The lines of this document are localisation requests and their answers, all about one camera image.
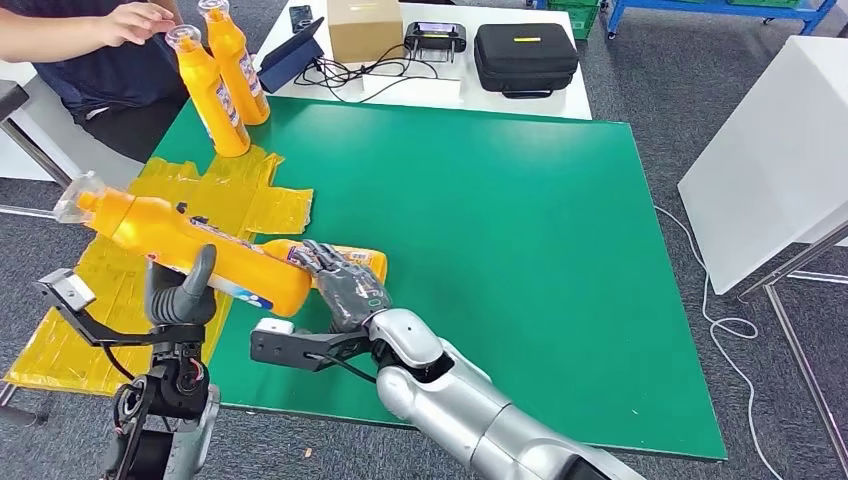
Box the person's right hand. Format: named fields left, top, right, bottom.
left=97, top=1, right=178, bottom=48

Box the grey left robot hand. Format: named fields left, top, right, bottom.
left=144, top=243, right=219, bottom=327

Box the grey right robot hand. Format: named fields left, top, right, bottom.
left=289, top=239, right=393, bottom=335

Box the orange detergent bottle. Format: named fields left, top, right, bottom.
left=260, top=238, right=390, bottom=287
left=197, top=0, right=272, bottom=126
left=52, top=170, right=314, bottom=319
left=164, top=24, right=252, bottom=159

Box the person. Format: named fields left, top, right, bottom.
left=0, top=0, right=195, bottom=164

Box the yellow taped cardboard sheet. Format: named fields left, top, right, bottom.
left=3, top=153, right=315, bottom=397

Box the white side table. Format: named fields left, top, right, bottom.
left=0, top=62, right=147, bottom=195

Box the tablet in blue case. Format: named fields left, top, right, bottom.
left=256, top=16, right=326, bottom=94

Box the flat white box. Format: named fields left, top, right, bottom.
left=360, top=72, right=463, bottom=109

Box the brown cardboard box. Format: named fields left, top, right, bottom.
left=327, top=0, right=405, bottom=64

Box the white desk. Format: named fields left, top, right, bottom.
left=251, top=0, right=594, bottom=122

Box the black controller with screen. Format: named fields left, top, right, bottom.
left=403, top=21, right=468, bottom=64

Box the black carrying case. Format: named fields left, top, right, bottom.
left=473, top=23, right=581, bottom=100

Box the white table with metal legs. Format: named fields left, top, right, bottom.
left=676, top=36, right=848, bottom=465

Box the blue metal rack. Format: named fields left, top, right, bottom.
left=604, top=0, right=839, bottom=38

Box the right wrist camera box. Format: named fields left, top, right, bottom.
left=249, top=317, right=372, bottom=374

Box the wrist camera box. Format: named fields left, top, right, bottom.
left=249, top=317, right=372, bottom=374
left=36, top=268, right=101, bottom=316

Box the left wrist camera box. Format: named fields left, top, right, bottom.
left=36, top=268, right=101, bottom=316

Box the black cable bundle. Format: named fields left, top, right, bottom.
left=294, top=43, right=462, bottom=104

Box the white floor cable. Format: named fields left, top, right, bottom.
left=654, top=206, right=786, bottom=480

